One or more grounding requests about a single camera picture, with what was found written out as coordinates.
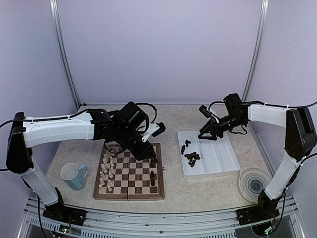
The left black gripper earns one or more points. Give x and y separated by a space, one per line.
143 153

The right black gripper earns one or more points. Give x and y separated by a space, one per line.
214 128

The white plastic tray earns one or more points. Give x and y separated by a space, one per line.
217 157

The wooden chess board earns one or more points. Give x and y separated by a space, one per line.
132 180

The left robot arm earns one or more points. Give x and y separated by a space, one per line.
130 127

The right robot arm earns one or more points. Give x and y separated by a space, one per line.
300 134

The pile of dark chess pieces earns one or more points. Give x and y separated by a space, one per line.
191 157

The white chess pieces row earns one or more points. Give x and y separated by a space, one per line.
106 172

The grey spiral coaster plate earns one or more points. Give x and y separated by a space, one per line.
251 182

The light blue mug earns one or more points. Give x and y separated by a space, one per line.
74 176

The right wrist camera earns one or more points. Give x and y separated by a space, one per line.
207 113

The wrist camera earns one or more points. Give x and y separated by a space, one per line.
154 130
207 113

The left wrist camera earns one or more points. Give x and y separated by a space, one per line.
154 130

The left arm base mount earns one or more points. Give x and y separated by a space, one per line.
72 216

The aluminium front rail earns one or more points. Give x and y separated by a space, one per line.
109 224

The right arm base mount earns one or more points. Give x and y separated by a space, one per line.
256 214

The right aluminium corner post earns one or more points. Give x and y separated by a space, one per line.
257 49

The aluminium corner post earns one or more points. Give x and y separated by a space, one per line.
257 49
63 53

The left aluminium corner post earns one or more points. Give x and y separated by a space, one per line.
63 53

